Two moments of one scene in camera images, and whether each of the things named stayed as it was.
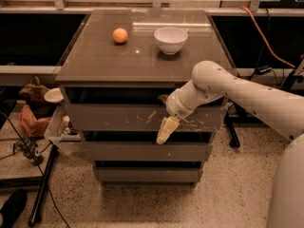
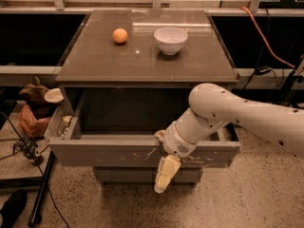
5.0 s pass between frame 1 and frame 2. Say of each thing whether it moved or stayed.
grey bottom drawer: stayed
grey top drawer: moved
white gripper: moved
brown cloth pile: stayed
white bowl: stayed
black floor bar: stayed
